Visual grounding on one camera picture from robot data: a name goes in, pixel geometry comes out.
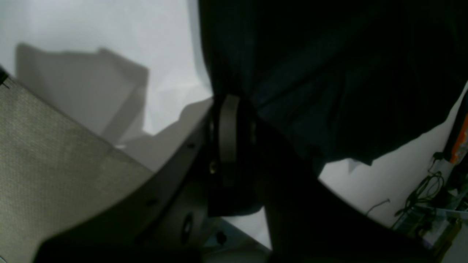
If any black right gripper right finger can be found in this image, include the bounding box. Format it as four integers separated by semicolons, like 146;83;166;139
238;103;435;263

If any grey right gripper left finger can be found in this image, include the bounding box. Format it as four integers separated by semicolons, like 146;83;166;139
33;94;240;263

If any black T-shirt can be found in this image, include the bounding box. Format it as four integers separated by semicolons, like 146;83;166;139
198;0;467;170

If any orange clear screw box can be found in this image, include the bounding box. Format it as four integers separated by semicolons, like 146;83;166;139
449;114;468;165

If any black cable bundle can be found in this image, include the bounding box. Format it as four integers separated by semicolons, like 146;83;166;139
366;152;450;227

